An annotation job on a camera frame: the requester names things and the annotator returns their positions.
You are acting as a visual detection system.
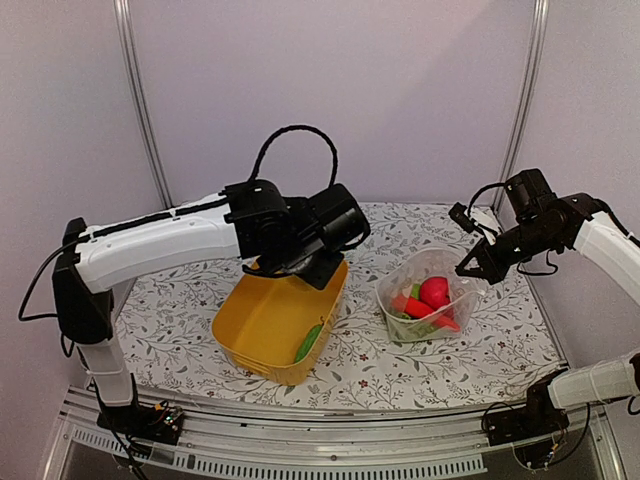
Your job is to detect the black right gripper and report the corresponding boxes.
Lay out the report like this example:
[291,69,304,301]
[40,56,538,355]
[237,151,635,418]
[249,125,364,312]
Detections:
[456,217,560,284]

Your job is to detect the red toy apple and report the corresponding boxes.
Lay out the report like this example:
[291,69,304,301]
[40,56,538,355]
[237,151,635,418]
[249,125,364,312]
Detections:
[419,276,451,310]

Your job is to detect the clear zip top bag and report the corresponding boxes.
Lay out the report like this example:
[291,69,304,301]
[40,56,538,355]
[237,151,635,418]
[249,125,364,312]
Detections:
[375,248,484,343]

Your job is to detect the orange toy carrot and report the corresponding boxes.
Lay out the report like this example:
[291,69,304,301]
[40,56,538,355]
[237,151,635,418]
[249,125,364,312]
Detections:
[391,295,460,332]

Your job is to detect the green toy broccoli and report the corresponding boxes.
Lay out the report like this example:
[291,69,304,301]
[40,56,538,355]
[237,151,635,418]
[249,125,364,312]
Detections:
[389,313,439,342]

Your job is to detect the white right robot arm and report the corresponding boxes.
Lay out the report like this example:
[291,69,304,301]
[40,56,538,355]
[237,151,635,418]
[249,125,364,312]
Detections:
[449,169,639,436]

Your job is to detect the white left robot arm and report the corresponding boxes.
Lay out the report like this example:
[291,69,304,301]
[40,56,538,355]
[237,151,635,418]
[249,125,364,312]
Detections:
[41,179,370,434]

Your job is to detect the floral tablecloth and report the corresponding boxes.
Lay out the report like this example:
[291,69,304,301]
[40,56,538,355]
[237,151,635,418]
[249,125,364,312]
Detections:
[115,203,565,410]

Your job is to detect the yellow plastic basket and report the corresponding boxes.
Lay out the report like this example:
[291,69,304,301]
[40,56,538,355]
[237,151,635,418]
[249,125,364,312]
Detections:
[212,261,348,386]

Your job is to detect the green toy cucumber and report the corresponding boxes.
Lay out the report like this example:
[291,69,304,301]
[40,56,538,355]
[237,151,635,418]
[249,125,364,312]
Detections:
[294,324,324,363]

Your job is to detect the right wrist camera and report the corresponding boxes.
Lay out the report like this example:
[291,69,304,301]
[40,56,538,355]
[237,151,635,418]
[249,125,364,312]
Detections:
[448,202,498,243]

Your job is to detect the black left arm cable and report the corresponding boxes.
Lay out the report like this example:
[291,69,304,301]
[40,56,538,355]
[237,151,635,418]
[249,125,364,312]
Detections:
[247,124,340,191]

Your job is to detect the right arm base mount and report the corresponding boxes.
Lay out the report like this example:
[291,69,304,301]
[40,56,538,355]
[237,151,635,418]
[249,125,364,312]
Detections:
[481,370,569,469]

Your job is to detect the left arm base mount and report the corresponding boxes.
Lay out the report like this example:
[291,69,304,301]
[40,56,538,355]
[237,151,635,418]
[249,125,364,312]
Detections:
[97,394,185,446]

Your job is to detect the right aluminium frame post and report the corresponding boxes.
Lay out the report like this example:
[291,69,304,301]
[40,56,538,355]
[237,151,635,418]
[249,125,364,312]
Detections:
[492,0,550,209]

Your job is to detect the aluminium frame post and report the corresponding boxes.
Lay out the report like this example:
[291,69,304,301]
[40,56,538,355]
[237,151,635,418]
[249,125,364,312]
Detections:
[113,0,174,208]
[492,0,550,209]

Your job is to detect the left aluminium frame post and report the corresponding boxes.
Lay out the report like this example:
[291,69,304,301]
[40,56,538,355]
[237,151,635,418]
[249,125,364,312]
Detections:
[113,0,174,208]

